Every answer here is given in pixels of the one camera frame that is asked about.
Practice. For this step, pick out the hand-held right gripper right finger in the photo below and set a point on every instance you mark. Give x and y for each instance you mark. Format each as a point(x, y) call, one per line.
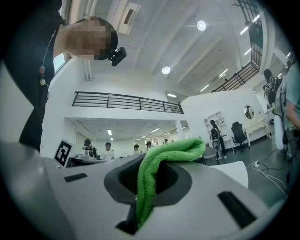
point(187, 220)

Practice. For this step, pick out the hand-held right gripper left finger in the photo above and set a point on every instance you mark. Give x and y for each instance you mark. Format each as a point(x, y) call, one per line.
point(93, 199)

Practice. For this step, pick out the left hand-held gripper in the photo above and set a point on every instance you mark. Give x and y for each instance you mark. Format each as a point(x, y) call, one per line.
point(62, 152)

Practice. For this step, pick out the green microfibre cloth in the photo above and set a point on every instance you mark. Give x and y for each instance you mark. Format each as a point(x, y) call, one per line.
point(168, 150)

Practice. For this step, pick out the black office chair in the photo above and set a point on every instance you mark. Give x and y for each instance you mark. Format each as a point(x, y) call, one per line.
point(239, 133)

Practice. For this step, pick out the black balcony railing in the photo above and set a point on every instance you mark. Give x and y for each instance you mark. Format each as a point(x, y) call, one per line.
point(108, 100)
point(255, 35)

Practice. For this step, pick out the white power strip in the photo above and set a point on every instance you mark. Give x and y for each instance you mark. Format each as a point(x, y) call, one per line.
point(256, 164)

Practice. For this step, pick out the person's body in black clothes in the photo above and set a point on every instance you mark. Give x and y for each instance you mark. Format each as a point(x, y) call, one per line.
point(28, 70)

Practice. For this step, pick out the glass window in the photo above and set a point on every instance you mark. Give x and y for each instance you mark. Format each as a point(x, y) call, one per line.
point(59, 61)

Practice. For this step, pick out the white vanity table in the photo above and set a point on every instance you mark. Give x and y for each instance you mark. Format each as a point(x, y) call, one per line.
point(256, 126)

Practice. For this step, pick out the round ceiling light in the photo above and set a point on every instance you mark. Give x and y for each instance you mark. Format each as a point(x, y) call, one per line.
point(166, 70)
point(201, 25)

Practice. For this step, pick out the ceiling air vent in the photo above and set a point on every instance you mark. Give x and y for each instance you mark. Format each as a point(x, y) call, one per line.
point(129, 16)

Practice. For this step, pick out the white wall shelf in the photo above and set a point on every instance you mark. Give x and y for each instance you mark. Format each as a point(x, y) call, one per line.
point(208, 122)

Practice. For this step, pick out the black head-mounted camera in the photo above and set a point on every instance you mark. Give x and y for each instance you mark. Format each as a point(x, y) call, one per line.
point(118, 56)

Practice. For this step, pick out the round wall mirror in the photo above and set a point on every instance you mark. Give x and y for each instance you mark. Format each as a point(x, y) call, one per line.
point(249, 112)

